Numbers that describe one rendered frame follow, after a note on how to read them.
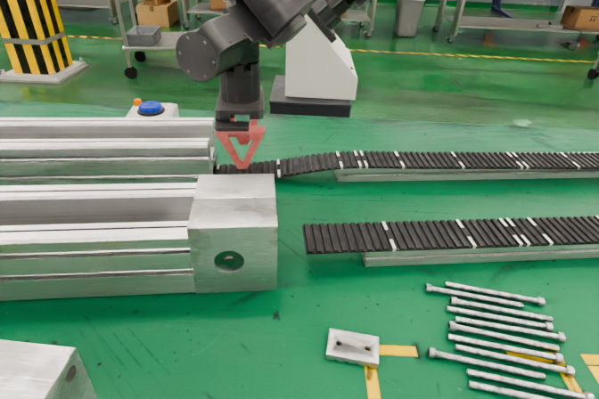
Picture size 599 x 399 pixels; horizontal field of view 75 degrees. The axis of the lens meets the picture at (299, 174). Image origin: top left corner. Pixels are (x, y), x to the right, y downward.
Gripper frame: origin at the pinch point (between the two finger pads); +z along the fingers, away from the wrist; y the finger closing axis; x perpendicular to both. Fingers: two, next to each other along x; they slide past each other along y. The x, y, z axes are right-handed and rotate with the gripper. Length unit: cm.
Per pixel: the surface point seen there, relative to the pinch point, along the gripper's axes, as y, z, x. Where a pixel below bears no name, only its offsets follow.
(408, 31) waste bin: -451, 76, 193
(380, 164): 2.0, 1.5, 22.0
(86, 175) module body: 4.2, 1.6, -22.6
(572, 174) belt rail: 2, 4, 57
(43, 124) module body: -2.1, -3.7, -29.7
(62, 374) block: 38.4, -4.4, -10.4
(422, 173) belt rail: 1.3, 3.7, 29.7
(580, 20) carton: -424, 52, 400
